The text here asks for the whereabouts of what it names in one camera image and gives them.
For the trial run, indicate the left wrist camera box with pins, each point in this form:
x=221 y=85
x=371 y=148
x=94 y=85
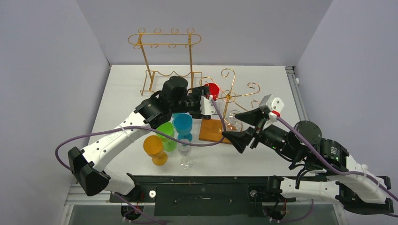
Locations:
x=207 y=108

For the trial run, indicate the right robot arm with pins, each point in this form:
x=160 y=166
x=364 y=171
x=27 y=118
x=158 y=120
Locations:
x=329 y=172

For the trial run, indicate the red plastic goblet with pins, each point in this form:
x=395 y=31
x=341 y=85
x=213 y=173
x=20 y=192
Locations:
x=214 y=90

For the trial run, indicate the gold hook rack wooden base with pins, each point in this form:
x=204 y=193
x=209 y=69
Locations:
x=211 y=130

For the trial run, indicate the front blue plastic goblet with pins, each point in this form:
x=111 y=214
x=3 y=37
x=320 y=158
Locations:
x=183 y=125

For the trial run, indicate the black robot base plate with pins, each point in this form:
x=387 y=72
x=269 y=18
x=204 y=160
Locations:
x=207 y=195

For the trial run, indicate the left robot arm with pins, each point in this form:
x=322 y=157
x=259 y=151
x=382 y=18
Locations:
x=88 y=164

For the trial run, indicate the aluminium table frame rail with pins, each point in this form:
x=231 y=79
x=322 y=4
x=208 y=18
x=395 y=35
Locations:
x=295 y=90

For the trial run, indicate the green plastic goblet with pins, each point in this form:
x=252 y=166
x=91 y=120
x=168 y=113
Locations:
x=168 y=129

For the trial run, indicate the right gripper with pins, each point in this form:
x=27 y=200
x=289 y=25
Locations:
x=255 y=131

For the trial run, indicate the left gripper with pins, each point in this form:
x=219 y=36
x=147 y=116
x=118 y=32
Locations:
x=197 y=93

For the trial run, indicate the orange plastic goblet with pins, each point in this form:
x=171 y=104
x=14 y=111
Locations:
x=153 y=147

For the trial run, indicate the clear patterned wine glass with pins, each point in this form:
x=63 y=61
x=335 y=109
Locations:
x=233 y=124

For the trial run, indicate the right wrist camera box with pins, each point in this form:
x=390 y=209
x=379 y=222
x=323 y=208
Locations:
x=271 y=106

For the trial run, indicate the tall gold wire glass rack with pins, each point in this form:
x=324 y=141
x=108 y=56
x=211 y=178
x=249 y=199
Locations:
x=172 y=39

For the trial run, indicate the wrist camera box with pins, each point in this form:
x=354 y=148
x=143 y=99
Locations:
x=271 y=106
x=207 y=108

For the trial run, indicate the small clear front wine glass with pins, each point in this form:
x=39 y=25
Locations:
x=187 y=161

